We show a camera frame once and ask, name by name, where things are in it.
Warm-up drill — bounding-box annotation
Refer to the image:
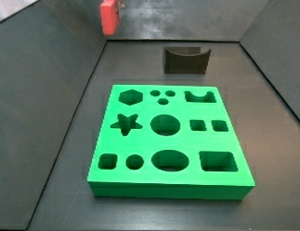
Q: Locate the red double-square peg block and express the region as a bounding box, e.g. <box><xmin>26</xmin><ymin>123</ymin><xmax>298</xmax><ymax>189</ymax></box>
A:
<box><xmin>99</xmin><ymin>0</ymin><xmax>119</xmax><ymax>35</ymax></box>

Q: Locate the green shape sorting board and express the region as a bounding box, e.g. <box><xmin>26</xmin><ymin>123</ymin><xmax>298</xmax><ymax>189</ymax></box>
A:
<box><xmin>87</xmin><ymin>85</ymin><xmax>255</xmax><ymax>200</ymax></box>

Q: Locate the black curved holder stand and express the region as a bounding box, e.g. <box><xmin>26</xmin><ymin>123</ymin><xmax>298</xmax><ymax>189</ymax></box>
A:
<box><xmin>163</xmin><ymin>46</ymin><xmax>211</xmax><ymax>74</ymax></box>

